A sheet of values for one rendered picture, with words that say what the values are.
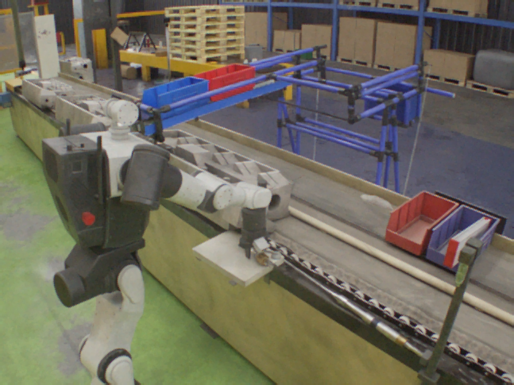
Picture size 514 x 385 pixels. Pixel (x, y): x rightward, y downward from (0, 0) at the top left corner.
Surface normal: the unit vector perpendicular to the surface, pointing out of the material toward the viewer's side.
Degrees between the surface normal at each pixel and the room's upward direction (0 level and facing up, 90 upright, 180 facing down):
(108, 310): 58
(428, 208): 88
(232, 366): 0
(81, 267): 36
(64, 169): 88
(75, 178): 88
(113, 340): 90
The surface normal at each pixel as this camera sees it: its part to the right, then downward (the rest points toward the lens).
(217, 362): 0.00, -0.90
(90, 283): 0.79, 0.27
